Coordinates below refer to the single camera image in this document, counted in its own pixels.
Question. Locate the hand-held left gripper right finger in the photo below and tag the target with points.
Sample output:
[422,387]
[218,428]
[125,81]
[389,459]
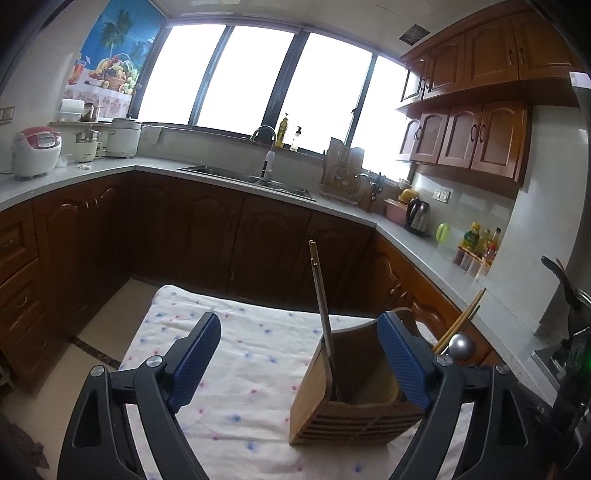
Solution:
[401,360]

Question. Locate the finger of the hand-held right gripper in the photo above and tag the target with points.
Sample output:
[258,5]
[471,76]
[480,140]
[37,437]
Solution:
[561,279]

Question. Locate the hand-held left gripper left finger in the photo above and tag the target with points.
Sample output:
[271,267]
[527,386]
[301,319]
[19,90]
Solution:
[198,360]

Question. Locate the wooden chopstick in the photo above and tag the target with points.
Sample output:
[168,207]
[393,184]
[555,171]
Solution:
[473,315]
[476,301]
[561,266]

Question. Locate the wooden utensil holder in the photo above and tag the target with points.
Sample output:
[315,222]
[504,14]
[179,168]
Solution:
[360,350]

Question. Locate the metal chopstick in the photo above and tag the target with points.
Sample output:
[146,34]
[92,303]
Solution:
[326,323]
[318,295]

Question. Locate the floral white tablecloth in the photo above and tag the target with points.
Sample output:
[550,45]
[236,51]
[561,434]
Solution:
[258,350]

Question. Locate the metal spoon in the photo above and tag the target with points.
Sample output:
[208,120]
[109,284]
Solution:
[461,347]

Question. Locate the group of sauce bottles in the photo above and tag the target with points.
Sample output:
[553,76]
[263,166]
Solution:
[482,240]

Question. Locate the spice jar rack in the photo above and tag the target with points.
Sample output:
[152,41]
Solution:
[471,263]

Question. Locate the grey kitchen countertop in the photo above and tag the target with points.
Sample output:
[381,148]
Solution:
[461,286]

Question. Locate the wooden lower cabinets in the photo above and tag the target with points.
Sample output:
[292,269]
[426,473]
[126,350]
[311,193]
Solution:
[194,240]

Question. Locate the wooden cabinets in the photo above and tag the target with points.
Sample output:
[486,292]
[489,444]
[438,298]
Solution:
[194,240]
[480,138]

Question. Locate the green cup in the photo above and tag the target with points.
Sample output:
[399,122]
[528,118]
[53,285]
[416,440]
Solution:
[443,233]

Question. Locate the steel electric kettle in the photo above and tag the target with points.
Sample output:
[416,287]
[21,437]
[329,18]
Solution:
[418,217]

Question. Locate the pink plastic container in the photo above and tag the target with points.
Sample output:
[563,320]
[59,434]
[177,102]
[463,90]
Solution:
[396,210]

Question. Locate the wooden upper cabinets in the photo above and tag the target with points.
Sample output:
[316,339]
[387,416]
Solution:
[480,138]

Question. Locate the steel kitchen sink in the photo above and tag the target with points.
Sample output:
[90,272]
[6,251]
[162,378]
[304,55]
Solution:
[244,177]

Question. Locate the range hood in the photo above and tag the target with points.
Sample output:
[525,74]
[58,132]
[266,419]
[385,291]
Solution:
[581,90]

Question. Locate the dark cloth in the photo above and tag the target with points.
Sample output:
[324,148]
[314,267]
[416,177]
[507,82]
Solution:
[21,445]

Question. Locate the wooden dish rack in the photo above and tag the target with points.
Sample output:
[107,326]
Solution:
[341,170]

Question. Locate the chrome sink faucet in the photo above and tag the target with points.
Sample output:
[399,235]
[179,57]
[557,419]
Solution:
[268,152]

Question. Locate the white towel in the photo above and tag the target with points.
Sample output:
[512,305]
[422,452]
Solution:
[151,134]

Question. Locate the tall white electric cooker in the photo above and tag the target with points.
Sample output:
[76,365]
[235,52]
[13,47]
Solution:
[123,138]

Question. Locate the clear soap dispenser bottle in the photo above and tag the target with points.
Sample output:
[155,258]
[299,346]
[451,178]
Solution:
[295,141]

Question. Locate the white and red rice cooker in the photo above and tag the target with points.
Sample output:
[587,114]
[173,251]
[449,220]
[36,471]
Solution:
[37,152]

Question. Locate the white box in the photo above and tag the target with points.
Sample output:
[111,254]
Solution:
[72,110]

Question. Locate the kitchen window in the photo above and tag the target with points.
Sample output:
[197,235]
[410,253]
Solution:
[240,78]

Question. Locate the ceiling vent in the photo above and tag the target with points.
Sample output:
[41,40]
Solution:
[414,34]

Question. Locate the white wall socket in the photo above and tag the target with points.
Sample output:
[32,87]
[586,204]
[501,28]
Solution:
[442,195]

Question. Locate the grey wall socket strip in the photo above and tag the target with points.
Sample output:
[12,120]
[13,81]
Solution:
[6,115]

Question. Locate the tropical fruit wall poster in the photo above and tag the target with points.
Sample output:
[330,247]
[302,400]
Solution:
[120,37]

